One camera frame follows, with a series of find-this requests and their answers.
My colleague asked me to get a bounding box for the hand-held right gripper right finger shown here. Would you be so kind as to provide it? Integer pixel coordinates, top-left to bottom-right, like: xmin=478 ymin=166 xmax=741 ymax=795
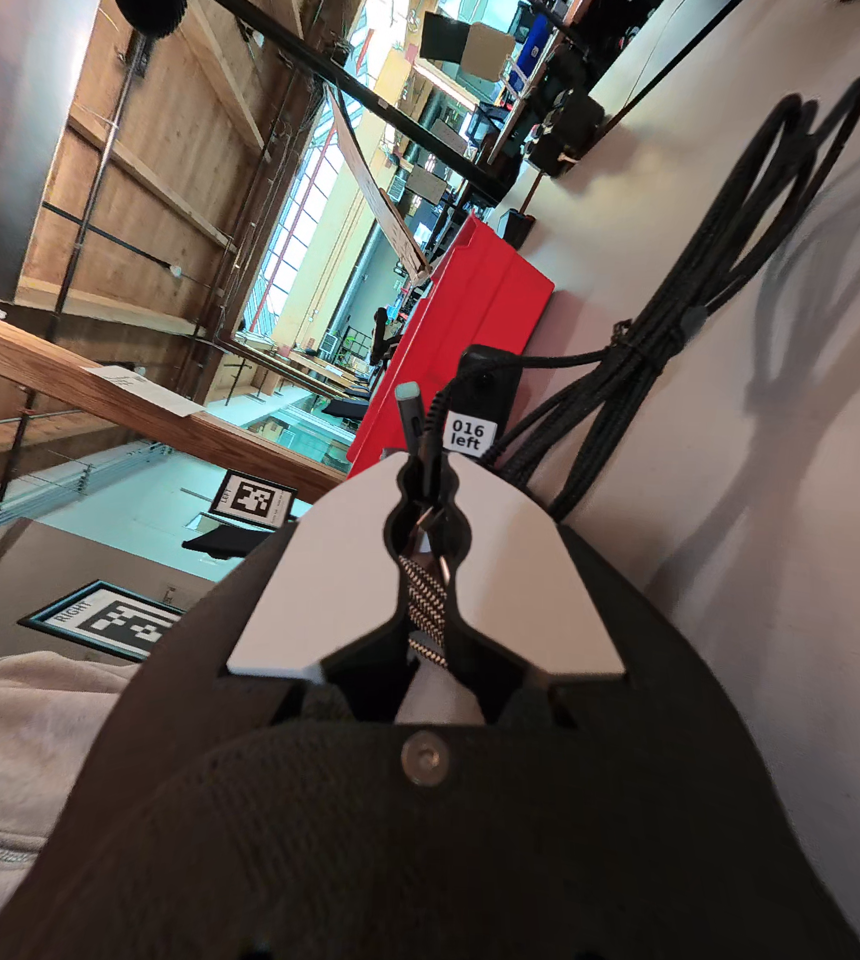
xmin=441 ymin=452 xmax=630 ymax=685

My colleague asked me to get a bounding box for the grey sweatshirt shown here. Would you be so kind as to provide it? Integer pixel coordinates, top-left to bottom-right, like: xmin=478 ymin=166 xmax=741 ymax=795
xmin=0 ymin=651 xmax=146 ymax=960

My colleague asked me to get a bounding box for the red plastic bin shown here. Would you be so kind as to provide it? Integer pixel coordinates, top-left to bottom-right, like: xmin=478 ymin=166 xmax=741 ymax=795
xmin=346 ymin=212 xmax=557 ymax=481

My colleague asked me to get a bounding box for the grey desk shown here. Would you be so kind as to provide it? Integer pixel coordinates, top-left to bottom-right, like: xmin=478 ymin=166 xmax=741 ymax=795
xmin=475 ymin=0 xmax=860 ymax=960

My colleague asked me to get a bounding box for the black braided cable bundle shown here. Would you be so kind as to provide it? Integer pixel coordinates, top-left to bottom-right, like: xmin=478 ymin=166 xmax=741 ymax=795
xmin=486 ymin=73 xmax=860 ymax=522

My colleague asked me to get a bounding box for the black white braided cable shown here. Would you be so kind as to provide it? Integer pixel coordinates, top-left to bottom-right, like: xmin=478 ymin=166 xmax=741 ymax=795
xmin=396 ymin=502 xmax=451 ymax=663

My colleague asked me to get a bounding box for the white paper sheet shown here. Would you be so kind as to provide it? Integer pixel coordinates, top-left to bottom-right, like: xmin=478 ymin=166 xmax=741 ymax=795
xmin=85 ymin=365 xmax=206 ymax=417

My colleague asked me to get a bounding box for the black office chair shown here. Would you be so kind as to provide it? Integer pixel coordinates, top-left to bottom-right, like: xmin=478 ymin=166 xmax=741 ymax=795
xmin=182 ymin=525 xmax=281 ymax=560

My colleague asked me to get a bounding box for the black bag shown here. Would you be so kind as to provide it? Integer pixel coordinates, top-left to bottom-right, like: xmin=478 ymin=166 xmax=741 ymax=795
xmin=527 ymin=86 xmax=609 ymax=180

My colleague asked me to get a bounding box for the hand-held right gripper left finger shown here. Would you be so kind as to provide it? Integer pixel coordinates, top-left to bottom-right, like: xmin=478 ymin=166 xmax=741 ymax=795
xmin=226 ymin=452 xmax=408 ymax=687

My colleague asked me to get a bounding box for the framed black white marker sign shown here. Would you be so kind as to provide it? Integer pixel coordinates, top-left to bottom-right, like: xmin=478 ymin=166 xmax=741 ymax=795
xmin=208 ymin=470 xmax=299 ymax=537
xmin=19 ymin=579 xmax=187 ymax=665

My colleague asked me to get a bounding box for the wooden handrail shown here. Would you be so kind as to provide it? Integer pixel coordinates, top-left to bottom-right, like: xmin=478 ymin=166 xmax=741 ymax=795
xmin=0 ymin=296 xmax=348 ymax=504

